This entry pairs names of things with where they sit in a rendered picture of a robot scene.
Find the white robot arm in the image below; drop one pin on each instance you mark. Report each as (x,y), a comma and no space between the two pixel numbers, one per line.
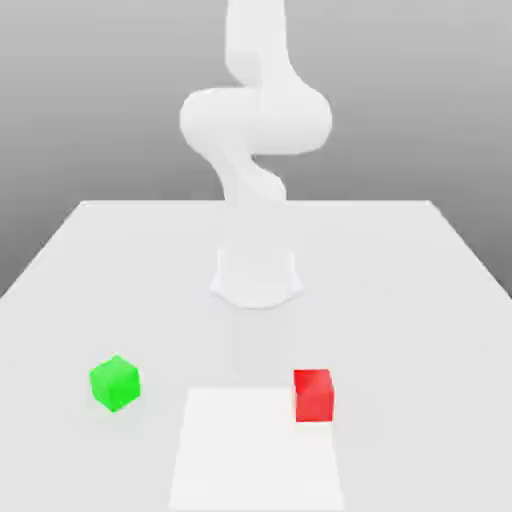
(256,120)

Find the small red cube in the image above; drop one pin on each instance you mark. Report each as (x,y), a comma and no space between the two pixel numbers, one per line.
(313,398)

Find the small green cube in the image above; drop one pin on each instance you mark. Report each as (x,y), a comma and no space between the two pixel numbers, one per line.
(114,384)

